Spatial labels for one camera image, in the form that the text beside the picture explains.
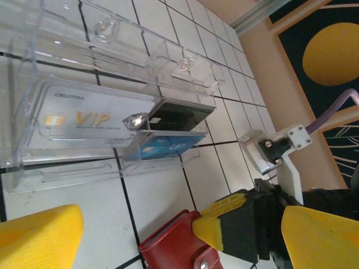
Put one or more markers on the red leather card wallet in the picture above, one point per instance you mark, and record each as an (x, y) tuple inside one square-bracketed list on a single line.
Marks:
[(174, 243)]

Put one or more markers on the silver VIP card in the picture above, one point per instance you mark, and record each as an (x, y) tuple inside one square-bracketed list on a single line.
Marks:
[(92, 112)]

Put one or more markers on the blue card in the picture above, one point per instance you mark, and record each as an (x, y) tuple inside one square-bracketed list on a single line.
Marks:
[(168, 147)]

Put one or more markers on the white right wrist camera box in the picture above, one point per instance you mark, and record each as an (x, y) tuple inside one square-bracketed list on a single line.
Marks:
[(252, 151)]

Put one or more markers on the black card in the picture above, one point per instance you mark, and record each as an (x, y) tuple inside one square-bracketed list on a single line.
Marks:
[(179, 115)]

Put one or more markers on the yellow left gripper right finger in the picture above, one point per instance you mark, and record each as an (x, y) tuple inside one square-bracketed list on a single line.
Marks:
[(322, 243)]

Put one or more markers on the aluminium frame post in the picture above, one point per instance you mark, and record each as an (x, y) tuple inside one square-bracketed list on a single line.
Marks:
[(252, 16)]

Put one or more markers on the clear acrylic card stand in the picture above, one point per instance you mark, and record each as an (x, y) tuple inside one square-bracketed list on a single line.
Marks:
[(84, 173)]

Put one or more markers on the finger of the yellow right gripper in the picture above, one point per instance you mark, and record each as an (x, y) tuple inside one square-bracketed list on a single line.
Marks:
[(238, 232)]

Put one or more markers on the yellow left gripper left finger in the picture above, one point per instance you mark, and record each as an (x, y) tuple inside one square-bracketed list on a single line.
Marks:
[(36, 241)]

